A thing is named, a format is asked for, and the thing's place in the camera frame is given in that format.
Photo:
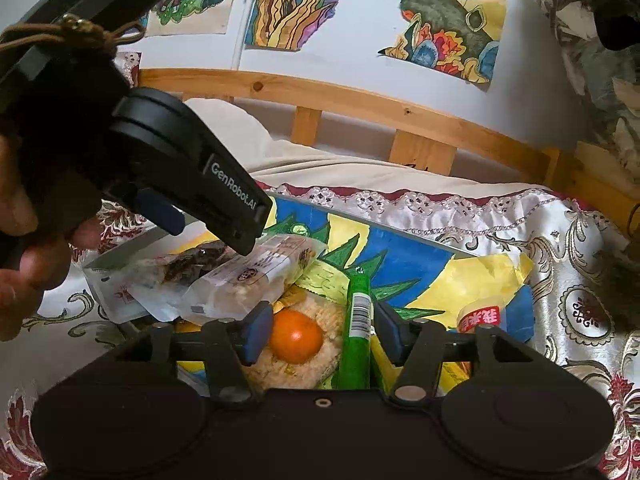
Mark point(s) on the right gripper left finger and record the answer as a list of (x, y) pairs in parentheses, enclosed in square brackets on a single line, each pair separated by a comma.
[(255, 331)]

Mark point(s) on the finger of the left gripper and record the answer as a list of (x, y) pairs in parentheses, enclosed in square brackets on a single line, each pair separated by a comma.
[(161, 212)]

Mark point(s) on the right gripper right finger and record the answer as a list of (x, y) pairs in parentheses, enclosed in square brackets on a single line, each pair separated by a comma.
[(392, 331)]

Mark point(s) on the orange tangerine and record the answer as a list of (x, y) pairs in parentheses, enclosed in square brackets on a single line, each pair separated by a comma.
[(295, 337)]

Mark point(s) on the golden crispy snack bag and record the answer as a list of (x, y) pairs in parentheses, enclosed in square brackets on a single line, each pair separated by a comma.
[(270, 372)]

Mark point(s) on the green stick snack packet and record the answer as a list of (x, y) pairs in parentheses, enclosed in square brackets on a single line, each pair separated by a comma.
[(353, 372)]

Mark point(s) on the clear biscuit packet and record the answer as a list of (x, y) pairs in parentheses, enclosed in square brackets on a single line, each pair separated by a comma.
[(234, 288)]

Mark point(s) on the dark dried fruit packet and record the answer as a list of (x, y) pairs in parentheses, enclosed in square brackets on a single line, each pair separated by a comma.
[(159, 283)]

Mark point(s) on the orange sauce snack packet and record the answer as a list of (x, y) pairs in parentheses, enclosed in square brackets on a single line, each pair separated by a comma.
[(485, 311)]

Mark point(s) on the yellow snack bar packet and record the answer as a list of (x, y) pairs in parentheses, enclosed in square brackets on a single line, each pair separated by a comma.
[(387, 374)]

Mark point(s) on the white vegetable print packet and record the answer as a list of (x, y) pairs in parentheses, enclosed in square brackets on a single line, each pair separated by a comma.
[(104, 273)]

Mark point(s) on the person's left hand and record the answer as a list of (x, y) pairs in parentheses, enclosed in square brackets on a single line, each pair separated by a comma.
[(45, 261)]

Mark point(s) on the grey cardboard tray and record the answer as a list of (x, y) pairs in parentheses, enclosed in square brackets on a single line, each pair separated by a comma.
[(326, 278)]

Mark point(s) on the dragon drawing tray liner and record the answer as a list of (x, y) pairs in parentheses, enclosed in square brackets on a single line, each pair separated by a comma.
[(417, 279)]

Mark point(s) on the cream pillow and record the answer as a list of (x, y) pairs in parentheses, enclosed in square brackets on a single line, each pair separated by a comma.
[(276, 162)]

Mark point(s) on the floral satin bedspread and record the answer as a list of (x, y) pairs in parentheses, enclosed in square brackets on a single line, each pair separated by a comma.
[(586, 303)]

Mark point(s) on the green hill landscape drawing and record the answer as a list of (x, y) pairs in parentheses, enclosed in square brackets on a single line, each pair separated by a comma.
[(459, 38)]

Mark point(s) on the wooden bed frame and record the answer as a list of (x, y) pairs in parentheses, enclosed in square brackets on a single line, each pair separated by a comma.
[(425, 139)]

